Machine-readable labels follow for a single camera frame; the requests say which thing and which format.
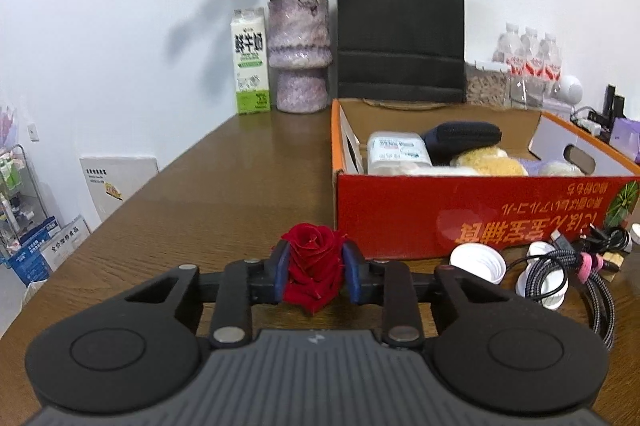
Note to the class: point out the small white round cap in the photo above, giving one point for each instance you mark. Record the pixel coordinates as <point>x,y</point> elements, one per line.
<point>635,233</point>

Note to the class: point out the clear water bottle red label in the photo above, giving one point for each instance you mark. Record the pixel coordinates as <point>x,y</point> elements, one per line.
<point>507,44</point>
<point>551,56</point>
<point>530,51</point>

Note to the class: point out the white wall socket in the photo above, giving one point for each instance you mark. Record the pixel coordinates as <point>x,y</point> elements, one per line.
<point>34,132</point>

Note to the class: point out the blue white carton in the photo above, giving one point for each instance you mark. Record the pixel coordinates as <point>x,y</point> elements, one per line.
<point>30,256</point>

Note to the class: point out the white two-tier cap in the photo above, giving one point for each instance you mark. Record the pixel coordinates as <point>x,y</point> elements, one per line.
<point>542,293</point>

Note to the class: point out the white green milk carton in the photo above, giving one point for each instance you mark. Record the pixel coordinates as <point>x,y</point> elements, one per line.
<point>250,56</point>

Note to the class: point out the pale yellow tag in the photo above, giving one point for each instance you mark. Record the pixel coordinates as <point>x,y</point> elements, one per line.
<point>614,262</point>

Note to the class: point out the white and yellow plush alpaca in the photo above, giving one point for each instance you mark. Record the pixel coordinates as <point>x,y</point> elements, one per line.
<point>490,164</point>

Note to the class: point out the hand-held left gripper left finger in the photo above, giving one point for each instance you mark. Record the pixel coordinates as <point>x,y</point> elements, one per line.
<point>281,271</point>

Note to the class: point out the white printed carton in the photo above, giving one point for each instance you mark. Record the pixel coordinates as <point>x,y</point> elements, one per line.
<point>65,241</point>

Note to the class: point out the white tissue pack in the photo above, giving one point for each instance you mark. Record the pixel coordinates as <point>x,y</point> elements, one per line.
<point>397,154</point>

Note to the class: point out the white power strip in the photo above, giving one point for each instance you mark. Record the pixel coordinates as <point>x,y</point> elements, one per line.
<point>592,121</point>

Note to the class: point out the red rose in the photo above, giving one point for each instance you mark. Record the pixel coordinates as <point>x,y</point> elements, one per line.
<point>315,256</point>

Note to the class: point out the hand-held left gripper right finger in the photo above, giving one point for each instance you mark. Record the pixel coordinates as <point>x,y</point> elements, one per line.
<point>352,271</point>

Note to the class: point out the white cardboard sheet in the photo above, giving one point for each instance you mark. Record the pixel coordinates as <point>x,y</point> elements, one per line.
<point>115,176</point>

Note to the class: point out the white threaded bottle cap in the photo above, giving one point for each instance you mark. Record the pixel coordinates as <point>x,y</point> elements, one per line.
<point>475,258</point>

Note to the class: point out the iridescent bath pouf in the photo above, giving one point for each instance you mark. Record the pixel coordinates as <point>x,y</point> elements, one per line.
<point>557,169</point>

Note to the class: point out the clear snack container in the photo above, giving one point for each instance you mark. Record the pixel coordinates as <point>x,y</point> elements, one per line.
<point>485,86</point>

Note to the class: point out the white round speaker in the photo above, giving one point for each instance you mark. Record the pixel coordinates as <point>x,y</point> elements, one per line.
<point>567,89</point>

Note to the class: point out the black upright boxes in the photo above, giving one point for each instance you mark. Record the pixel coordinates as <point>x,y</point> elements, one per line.
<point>610,106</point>

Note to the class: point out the black paper bag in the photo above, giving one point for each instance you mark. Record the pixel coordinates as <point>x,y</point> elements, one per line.
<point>400,31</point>

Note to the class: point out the purple tissue box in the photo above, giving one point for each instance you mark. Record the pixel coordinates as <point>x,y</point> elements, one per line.
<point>627,136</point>

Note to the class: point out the wooden desktop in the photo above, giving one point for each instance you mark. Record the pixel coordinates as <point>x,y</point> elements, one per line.
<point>225,206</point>

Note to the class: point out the red cardboard box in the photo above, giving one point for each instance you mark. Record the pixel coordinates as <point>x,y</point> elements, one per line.
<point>425,206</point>

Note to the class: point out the navy fabric pouch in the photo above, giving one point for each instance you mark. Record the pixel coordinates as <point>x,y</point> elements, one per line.
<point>460,136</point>

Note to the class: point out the purple speckled vase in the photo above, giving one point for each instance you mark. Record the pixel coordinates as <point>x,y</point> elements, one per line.
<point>300,56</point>

